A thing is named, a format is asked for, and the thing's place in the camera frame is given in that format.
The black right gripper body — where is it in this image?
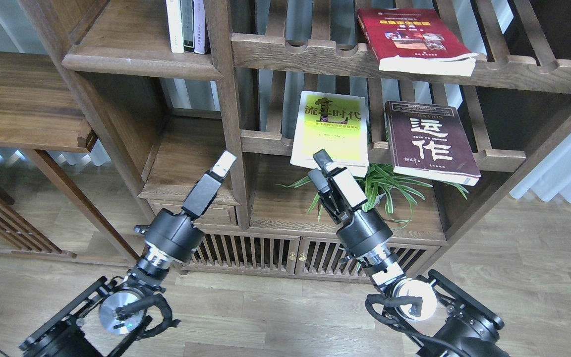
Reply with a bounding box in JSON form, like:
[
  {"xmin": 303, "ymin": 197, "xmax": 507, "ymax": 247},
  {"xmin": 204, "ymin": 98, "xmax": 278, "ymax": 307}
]
[{"xmin": 308, "ymin": 169, "xmax": 392, "ymax": 260}]

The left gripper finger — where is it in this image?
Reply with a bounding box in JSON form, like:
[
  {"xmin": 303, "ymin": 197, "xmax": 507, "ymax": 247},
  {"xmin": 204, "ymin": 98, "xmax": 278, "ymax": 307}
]
[{"xmin": 213, "ymin": 151, "xmax": 236, "ymax": 177}]

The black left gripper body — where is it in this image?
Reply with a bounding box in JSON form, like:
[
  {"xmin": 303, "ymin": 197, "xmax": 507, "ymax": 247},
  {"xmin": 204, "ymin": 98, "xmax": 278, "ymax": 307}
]
[{"xmin": 140, "ymin": 170, "xmax": 225, "ymax": 263}]

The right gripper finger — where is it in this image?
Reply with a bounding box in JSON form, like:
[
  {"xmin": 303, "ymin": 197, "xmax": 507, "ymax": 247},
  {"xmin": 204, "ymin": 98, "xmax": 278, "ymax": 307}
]
[{"xmin": 313, "ymin": 149, "xmax": 335, "ymax": 173}]

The yellow green book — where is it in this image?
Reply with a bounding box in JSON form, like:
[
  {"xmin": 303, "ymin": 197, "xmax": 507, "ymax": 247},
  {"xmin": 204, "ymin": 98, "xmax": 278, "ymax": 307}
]
[{"xmin": 290, "ymin": 91, "xmax": 369, "ymax": 177}]

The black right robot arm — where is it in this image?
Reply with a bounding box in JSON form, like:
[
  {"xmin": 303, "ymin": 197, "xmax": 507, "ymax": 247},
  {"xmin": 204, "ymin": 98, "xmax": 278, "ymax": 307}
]
[{"xmin": 308, "ymin": 150, "xmax": 507, "ymax": 357}]

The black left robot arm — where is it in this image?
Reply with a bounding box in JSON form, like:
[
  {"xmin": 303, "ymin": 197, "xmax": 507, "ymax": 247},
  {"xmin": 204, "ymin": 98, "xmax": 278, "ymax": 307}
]
[{"xmin": 19, "ymin": 151, "xmax": 236, "ymax": 357}]

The green spider plant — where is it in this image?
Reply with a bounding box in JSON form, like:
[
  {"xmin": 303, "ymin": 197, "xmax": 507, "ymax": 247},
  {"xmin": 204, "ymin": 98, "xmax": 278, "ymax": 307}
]
[{"xmin": 280, "ymin": 163, "xmax": 469, "ymax": 230}]

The dark brown book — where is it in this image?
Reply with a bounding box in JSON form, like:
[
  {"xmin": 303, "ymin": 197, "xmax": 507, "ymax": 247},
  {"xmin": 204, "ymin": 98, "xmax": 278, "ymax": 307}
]
[{"xmin": 384, "ymin": 101, "xmax": 481, "ymax": 186}]

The dark wooden bookshelf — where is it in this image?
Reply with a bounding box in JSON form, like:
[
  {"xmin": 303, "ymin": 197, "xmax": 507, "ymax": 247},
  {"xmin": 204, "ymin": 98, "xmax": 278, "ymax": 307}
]
[{"xmin": 20, "ymin": 0, "xmax": 571, "ymax": 280}]

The red book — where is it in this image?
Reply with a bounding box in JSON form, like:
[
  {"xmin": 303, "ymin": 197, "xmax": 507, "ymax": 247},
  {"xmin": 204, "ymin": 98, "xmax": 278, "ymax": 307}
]
[{"xmin": 356, "ymin": 7, "xmax": 478, "ymax": 77}]

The dark green upright book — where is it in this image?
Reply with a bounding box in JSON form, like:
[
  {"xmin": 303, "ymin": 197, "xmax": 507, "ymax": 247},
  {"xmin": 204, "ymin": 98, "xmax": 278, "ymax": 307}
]
[{"xmin": 180, "ymin": 0, "xmax": 195, "ymax": 53}]

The white upright book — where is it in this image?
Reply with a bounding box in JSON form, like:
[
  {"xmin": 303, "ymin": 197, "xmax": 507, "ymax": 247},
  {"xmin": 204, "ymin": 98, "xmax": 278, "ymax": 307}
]
[{"xmin": 166, "ymin": 0, "xmax": 184, "ymax": 54}]

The wooden side table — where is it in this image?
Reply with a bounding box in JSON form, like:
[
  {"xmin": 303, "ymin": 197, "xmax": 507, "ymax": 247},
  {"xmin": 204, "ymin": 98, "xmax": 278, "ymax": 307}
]
[{"xmin": 0, "ymin": 52, "xmax": 139, "ymax": 264}]

